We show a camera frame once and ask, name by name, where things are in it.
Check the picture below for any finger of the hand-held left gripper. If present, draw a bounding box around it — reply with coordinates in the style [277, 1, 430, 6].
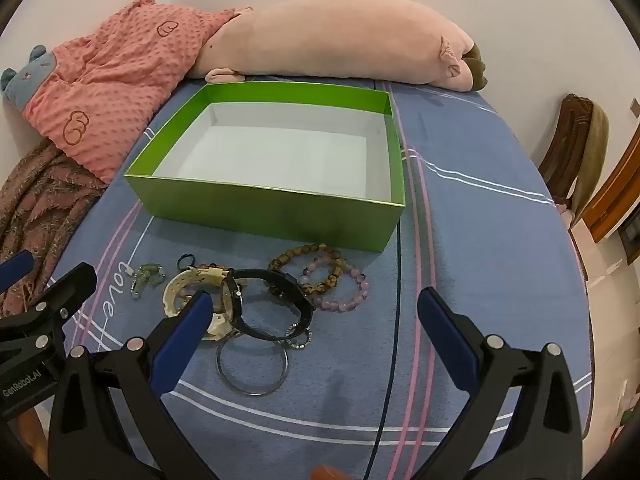
[0, 262, 99, 377]
[0, 251, 36, 293]

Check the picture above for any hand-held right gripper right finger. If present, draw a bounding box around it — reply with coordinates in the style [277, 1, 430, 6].
[400, 287, 584, 480]

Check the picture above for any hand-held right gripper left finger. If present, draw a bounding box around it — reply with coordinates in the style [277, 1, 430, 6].
[47, 289, 221, 480]

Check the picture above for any white watch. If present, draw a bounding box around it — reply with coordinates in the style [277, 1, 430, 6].
[161, 266, 236, 342]

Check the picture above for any silver bangle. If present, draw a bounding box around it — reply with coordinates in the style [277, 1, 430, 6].
[216, 332, 290, 396]

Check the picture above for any green stone pendant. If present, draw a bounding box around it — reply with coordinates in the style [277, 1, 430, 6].
[125, 262, 168, 301]

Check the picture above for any purple bead bracelet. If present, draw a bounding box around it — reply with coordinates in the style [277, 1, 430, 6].
[298, 259, 372, 315]

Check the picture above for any black watch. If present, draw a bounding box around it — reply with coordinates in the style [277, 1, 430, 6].
[222, 268, 316, 343]

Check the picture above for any small crystal bead bracelet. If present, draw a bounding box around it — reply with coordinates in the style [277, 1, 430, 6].
[282, 325, 313, 351]

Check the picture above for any brown bead bracelet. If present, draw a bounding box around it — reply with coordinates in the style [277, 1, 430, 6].
[267, 243, 348, 297]

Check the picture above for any green cardboard box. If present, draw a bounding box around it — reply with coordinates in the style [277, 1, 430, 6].
[123, 81, 407, 253]

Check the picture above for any brown fuzzy blanket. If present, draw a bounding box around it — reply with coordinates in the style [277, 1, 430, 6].
[0, 137, 108, 316]

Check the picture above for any blue striped bedsheet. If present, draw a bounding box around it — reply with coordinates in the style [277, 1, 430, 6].
[47, 77, 596, 480]

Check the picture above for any grey-blue plush animal head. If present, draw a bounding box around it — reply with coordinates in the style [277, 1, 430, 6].
[0, 45, 56, 111]

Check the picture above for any pink dotted blanket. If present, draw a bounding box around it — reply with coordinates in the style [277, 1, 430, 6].
[22, 0, 253, 184]

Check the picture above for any beige cloth on chair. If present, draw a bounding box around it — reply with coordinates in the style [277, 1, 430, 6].
[570, 105, 611, 228]

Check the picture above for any pink plush pig pillow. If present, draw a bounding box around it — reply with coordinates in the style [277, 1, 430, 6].
[186, 0, 485, 92]

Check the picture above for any wooden door frame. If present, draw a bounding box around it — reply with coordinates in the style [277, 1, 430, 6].
[582, 125, 640, 241]

